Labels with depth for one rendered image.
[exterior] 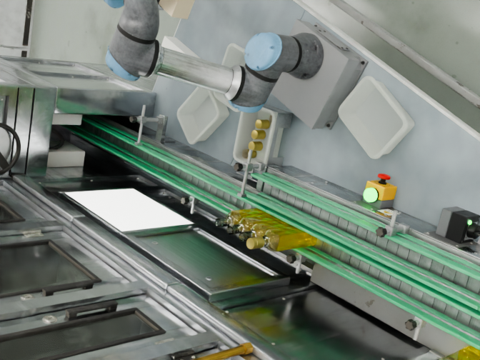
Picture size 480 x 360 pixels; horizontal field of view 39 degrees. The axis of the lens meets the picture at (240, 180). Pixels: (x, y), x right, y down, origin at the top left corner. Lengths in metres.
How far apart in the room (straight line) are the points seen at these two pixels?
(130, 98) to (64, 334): 1.46
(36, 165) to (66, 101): 0.28
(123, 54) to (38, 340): 0.83
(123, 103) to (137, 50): 0.99
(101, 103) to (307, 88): 1.00
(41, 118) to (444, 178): 1.56
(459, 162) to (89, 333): 1.14
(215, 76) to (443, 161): 0.73
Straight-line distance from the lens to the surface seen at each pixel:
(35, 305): 1.82
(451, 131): 2.07
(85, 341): 1.72
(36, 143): 2.80
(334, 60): 2.19
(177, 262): 2.12
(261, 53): 2.09
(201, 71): 2.08
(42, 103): 2.77
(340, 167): 2.30
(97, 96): 2.88
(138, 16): 1.97
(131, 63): 2.01
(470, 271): 1.83
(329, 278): 2.20
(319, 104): 2.22
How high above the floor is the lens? 2.56
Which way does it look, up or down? 43 degrees down
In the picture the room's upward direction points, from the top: 93 degrees counter-clockwise
